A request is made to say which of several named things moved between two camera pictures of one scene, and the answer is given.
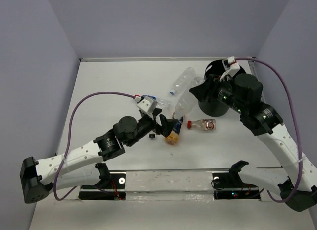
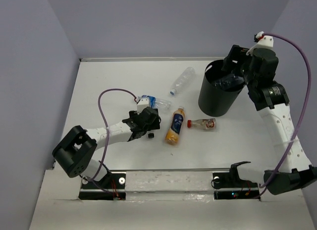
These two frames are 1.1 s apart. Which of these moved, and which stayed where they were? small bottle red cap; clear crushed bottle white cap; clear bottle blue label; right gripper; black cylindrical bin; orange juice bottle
Moved: clear crushed bottle white cap; right gripper
Stayed: clear bottle blue label; orange juice bottle; black cylindrical bin; small bottle red cap
